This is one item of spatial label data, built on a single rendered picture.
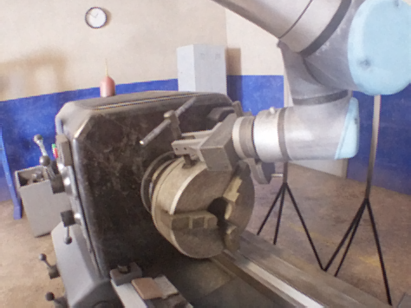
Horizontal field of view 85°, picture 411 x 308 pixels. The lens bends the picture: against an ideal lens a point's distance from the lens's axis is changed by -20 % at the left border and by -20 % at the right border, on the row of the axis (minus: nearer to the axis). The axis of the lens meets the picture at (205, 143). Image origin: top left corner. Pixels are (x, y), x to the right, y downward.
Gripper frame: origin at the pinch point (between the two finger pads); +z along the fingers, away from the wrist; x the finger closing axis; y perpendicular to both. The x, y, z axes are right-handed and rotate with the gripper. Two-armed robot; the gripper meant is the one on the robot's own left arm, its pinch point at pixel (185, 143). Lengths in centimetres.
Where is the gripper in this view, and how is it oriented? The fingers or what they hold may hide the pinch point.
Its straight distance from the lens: 57.2
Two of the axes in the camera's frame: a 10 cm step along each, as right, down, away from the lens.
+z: -8.1, 0.7, 5.9
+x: -4.7, 5.2, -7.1
